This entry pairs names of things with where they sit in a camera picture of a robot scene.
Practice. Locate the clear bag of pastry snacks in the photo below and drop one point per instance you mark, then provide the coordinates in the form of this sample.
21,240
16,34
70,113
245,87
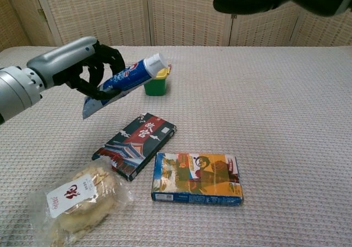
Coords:
82,200

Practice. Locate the blue white toothpaste tube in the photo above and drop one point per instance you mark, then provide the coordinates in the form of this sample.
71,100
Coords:
129,76

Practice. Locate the metal screen hinge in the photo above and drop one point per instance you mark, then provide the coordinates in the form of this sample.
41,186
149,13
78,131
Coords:
41,13
234,16

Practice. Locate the woven folding screen panel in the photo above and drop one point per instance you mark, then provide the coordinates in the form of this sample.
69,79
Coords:
324,32
96,13
264,29
187,18
13,18

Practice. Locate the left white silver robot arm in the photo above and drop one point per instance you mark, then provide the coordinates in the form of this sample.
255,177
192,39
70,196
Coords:
13,90

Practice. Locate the dark box with Chinese characters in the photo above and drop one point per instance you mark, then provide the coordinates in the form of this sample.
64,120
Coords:
137,145

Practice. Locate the green container with yellow lid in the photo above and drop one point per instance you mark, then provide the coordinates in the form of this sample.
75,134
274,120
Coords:
155,87

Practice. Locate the orange blue illustrated flat box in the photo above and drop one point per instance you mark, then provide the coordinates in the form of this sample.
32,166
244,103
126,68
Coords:
198,178

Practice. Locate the beige woven tablecloth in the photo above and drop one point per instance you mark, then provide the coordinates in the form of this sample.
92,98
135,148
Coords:
275,106

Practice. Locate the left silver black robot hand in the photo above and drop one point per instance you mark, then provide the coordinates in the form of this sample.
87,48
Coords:
60,60

